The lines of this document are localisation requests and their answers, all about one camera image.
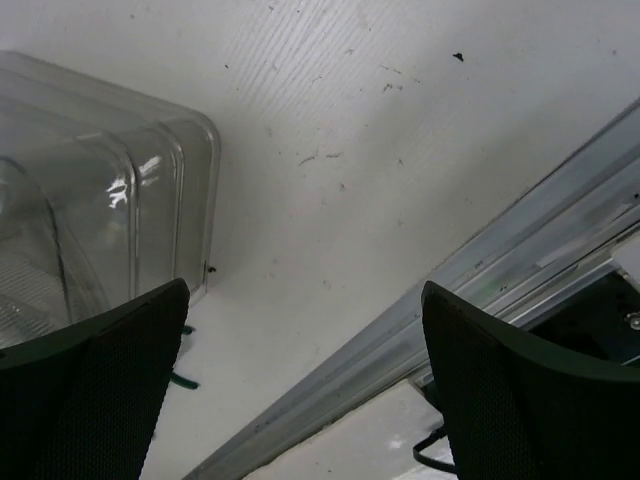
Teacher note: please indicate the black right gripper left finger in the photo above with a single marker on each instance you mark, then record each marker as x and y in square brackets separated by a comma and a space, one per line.
[83, 402]

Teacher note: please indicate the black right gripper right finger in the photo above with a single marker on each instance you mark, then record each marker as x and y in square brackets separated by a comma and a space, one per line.
[516, 406]

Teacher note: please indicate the green stubby screwdriver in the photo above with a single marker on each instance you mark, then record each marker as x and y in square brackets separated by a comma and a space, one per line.
[178, 379]

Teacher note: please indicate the clear plastic organizer case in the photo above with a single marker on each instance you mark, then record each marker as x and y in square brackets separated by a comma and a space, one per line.
[106, 194]

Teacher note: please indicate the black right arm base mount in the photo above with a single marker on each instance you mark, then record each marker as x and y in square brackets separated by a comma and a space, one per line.
[601, 320]

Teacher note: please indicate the aluminium table rail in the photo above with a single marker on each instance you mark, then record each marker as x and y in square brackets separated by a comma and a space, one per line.
[577, 225]

